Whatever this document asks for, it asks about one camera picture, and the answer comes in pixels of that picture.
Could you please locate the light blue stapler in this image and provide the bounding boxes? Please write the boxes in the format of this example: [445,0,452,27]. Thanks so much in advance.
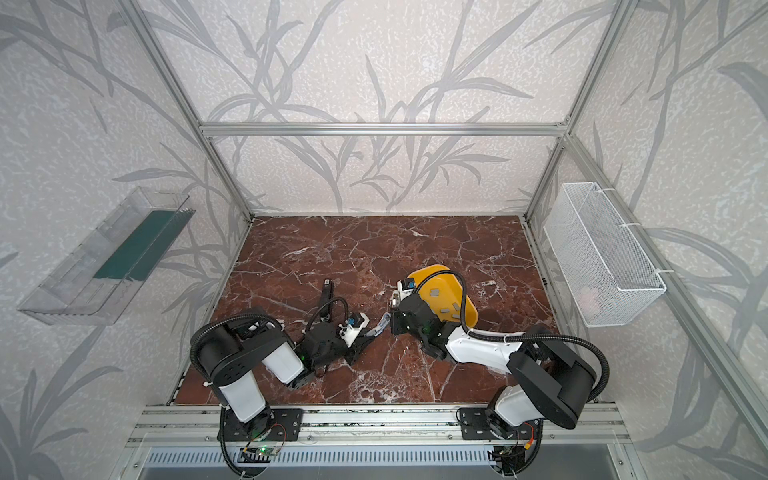
[368,312,392,337]

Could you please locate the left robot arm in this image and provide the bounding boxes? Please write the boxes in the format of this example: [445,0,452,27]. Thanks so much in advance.
[189,297,380,435]

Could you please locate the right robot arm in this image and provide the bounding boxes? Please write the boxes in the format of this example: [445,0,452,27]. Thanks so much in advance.
[390,292,610,439]

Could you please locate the grey staple strips in tray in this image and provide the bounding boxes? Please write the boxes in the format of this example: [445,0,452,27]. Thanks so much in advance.
[427,287,461,318]

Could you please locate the yellow plastic tray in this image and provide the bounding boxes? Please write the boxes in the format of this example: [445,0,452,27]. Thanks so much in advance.
[398,264,463,323]

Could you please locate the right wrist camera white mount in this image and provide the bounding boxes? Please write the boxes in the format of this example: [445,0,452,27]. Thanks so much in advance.
[390,277,416,308]

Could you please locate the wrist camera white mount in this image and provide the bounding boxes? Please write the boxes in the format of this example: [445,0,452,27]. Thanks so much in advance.
[390,277,416,308]
[339,312,370,348]

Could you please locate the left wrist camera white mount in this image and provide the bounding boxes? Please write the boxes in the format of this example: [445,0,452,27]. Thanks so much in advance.
[339,312,370,348]

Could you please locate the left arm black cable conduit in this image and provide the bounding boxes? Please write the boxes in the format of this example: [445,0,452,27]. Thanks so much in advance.
[190,296,350,385]

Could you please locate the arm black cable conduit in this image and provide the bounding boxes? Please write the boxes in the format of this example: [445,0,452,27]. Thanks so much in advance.
[190,296,350,385]
[410,269,610,445]

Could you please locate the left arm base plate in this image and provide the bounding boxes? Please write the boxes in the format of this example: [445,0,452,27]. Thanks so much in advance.
[217,407,304,443]

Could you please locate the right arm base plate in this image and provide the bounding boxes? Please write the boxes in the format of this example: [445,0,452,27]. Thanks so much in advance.
[456,407,536,443]

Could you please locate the aluminium front rail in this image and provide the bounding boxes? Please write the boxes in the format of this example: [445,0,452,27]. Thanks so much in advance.
[126,403,632,448]

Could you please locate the white wire mesh basket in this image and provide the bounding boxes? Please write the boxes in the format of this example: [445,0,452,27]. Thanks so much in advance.
[544,182,667,328]

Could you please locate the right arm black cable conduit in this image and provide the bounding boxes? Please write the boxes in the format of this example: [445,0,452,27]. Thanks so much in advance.
[410,269,610,445]

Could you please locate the clear acrylic wall shelf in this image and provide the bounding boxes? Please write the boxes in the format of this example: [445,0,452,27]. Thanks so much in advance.
[18,187,195,326]

